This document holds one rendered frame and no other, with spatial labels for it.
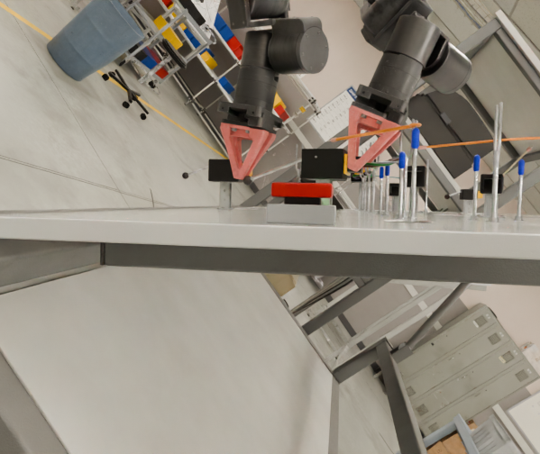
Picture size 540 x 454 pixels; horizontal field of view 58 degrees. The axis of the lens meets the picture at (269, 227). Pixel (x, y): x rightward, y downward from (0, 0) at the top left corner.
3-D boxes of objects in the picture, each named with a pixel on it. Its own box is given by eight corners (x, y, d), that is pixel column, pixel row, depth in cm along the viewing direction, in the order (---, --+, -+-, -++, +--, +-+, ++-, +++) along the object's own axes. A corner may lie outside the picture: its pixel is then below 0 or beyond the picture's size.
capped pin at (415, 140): (402, 221, 53) (407, 121, 52) (416, 222, 53) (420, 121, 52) (407, 222, 51) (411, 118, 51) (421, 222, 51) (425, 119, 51)
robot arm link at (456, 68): (356, 25, 70) (402, -25, 65) (405, 60, 77) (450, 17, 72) (383, 77, 63) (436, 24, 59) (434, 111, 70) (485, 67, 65)
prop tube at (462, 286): (397, 351, 135) (472, 267, 131) (396, 349, 138) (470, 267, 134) (406, 359, 135) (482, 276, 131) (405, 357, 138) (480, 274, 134)
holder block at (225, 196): (185, 207, 102) (186, 160, 102) (242, 209, 101) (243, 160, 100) (178, 208, 98) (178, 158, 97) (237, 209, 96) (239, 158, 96)
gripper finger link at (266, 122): (267, 184, 73) (279, 122, 72) (250, 182, 66) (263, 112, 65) (226, 176, 75) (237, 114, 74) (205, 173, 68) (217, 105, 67)
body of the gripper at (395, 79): (402, 130, 69) (425, 79, 68) (401, 116, 59) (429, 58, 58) (360, 113, 70) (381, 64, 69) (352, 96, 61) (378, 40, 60)
